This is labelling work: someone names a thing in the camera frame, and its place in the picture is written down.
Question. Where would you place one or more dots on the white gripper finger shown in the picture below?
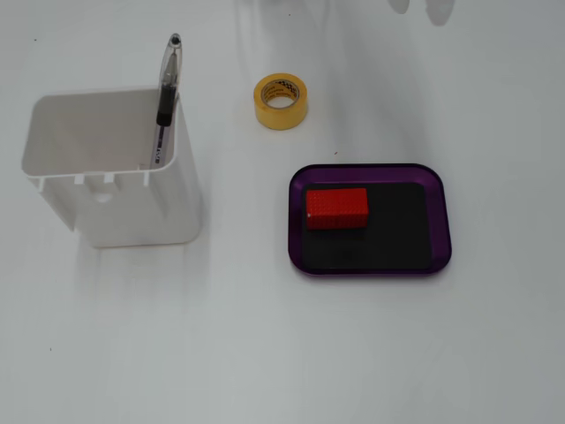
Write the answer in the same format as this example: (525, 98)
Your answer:
(398, 4)
(440, 11)

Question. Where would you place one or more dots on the yellow tape roll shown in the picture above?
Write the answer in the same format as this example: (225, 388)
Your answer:
(282, 118)

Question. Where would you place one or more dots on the purple metal tray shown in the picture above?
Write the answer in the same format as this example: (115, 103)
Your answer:
(441, 221)

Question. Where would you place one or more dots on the red studded block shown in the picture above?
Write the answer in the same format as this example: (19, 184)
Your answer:
(336, 207)

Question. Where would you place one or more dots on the clear black ink pen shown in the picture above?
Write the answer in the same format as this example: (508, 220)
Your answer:
(169, 84)

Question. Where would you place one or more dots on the white plastic container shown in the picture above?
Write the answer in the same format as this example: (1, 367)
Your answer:
(132, 212)

